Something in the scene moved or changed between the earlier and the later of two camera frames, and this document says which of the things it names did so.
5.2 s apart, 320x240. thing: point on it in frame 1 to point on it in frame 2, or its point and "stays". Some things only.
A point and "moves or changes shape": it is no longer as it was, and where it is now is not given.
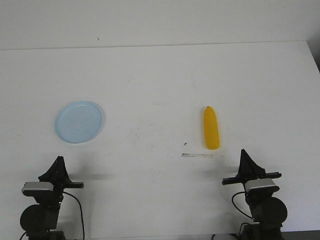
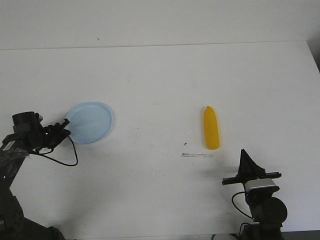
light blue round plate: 78,121 moves or changes shape
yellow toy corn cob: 211,132 stays
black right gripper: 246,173 stays
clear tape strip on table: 196,155 stays
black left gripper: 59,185 to 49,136
